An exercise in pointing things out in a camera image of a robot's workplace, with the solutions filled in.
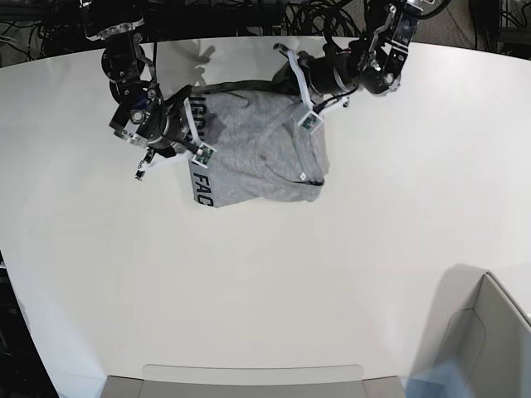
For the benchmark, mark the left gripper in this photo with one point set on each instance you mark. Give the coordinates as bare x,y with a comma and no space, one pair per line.
336,74

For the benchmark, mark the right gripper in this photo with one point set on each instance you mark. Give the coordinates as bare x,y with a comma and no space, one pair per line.
164,128

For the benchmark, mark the blue translucent object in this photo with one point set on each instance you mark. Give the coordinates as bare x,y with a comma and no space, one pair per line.
447,379

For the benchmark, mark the grey T-shirt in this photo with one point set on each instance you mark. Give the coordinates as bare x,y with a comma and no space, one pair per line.
261,151

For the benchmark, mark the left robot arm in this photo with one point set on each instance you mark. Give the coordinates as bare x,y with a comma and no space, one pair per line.
385,37

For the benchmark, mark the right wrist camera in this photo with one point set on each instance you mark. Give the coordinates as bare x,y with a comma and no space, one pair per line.
203,155

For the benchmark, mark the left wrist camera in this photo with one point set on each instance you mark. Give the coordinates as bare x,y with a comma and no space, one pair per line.
310,121

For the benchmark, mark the grey bin right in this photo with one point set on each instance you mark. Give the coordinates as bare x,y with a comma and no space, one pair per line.
493,339

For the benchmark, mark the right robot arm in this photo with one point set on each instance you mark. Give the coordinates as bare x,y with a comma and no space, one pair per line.
123,61

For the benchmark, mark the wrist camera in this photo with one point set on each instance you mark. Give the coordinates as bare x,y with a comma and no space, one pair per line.
310,121
203,155

